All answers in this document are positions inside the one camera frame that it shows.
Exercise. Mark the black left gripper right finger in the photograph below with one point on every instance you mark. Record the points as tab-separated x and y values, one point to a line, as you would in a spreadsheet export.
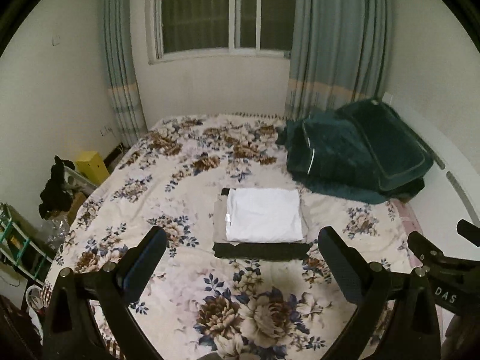
412	332

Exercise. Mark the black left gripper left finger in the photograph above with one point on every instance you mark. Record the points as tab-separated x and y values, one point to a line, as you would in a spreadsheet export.
70	330

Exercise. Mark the white t-shirt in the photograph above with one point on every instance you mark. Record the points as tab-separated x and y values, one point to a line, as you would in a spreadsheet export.
264	215

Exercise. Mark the black clothes pile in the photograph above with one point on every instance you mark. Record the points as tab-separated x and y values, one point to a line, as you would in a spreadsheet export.
54	198

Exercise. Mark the pink checked bed sheet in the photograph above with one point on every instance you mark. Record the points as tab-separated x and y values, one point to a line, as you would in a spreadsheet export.
403	213

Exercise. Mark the white headphones on floor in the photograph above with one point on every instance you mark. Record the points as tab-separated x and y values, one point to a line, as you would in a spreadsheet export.
34	301

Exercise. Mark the floral bed quilt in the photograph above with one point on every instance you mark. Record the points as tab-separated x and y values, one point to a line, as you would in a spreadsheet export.
194	302

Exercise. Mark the white bed headboard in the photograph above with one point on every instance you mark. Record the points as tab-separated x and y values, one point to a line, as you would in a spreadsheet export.
451	187

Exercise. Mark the green white shelf rack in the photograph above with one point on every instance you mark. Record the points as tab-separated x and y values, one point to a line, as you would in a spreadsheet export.
21	251

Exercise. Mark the black folded garment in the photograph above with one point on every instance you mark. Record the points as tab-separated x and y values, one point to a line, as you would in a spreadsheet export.
273	252

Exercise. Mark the yellow box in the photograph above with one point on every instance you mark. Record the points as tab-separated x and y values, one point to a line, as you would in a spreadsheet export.
91	165

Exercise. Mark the dark green pillow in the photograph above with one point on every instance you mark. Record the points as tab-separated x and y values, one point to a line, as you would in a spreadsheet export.
399	158

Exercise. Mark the dark green blanket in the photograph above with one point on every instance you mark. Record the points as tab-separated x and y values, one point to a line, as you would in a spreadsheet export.
325	154

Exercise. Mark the left grey-green curtain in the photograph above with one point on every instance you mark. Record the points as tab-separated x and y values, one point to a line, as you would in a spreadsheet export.
120	73

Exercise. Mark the grey-green curtain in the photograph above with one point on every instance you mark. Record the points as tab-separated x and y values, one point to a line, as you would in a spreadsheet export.
340	54
120	73

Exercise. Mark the right grey-green curtain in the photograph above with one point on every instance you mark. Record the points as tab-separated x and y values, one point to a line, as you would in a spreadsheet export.
340	54

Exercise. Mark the window with white frame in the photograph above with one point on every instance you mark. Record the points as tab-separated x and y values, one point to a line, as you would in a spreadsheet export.
185	28

